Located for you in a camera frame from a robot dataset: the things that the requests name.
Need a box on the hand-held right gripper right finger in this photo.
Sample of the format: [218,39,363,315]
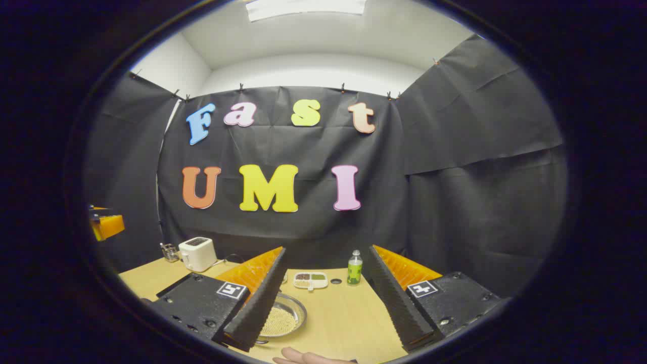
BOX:
[363,245,502,353]

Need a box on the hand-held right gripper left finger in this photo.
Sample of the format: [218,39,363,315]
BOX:
[144,246,288,353]

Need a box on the stainless steel pot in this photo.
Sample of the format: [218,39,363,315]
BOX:
[255,292,308,345]

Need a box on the pile of soybeans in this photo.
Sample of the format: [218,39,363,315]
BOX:
[259,306,297,338]

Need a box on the green drink bottle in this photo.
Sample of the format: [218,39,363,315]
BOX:
[347,250,363,286]

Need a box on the white divided dish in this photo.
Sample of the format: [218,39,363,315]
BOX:
[293,272,329,291]

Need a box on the white toaster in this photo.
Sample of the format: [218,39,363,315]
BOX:
[178,237,218,272]

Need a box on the ceiling light panel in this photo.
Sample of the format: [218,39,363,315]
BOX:
[246,0,365,22]

